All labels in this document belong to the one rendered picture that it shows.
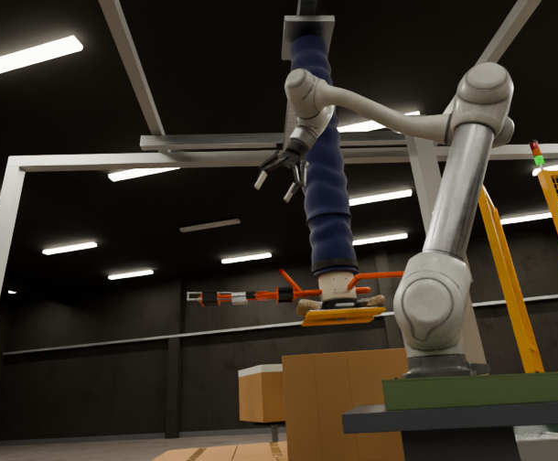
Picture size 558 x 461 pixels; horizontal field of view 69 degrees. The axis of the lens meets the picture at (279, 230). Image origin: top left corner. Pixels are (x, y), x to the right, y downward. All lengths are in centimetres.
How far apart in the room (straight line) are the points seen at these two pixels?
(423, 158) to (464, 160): 247
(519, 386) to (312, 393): 84
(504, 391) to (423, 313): 25
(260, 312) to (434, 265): 961
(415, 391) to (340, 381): 69
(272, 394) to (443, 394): 232
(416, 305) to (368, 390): 81
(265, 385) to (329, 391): 159
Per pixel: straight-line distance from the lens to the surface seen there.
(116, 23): 330
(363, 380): 172
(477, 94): 121
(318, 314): 178
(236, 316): 1073
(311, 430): 170
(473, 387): 106
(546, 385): 110
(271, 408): 327
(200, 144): 408
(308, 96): 139
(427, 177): 354
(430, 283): 97
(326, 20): 271
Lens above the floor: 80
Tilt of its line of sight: 22 degrees up
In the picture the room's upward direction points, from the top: 4 degrees counter-clockwise
